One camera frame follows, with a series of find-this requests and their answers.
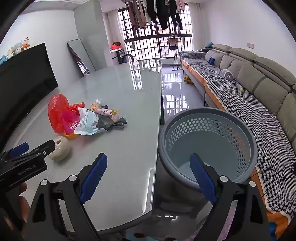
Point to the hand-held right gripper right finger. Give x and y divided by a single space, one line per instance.
203 180

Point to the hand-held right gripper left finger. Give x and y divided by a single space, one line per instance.
93 178

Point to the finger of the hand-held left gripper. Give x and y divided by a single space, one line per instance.
45 148
19 148

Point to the pink plastic mesh cone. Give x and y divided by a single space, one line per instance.
69 121

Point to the white and blue wrapper packet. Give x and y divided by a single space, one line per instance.
86 122

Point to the grey perforated basket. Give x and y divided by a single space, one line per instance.
208 129

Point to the person's left hand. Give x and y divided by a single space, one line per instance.
25 207

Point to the yellow plastic lid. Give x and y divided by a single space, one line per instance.
71 136

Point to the red plastic bag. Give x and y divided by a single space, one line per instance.
56 111

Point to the dark grey plastic bag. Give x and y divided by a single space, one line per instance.
108 124

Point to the crinkled clear wrapper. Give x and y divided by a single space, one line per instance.
94 104

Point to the pink snack wrapper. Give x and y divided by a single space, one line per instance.
108 113

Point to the black television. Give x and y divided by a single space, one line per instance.
23 81

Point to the houndstooth sofa cover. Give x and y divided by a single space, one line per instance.
242 104

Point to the blue plush toy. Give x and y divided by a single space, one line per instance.
3 59

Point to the leaning floor mirror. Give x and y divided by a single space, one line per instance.
81 55

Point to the colourful ball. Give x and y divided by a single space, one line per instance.
186 79

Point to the orange and white plush toy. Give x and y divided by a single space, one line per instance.
26 43

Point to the grey sofa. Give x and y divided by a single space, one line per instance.
266 90

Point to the small black side table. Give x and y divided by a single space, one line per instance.
119 56

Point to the blue cylinder pillow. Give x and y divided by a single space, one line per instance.
211 60

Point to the red item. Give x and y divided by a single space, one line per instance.
115 46

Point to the teal cloth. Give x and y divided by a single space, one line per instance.
209 45

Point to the black clothes stand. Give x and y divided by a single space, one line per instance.
174 44

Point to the black window grille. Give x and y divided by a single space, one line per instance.
150 37

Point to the row of hanging clothes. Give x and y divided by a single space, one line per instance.
157 11

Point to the wall switch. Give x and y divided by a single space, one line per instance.
250 45

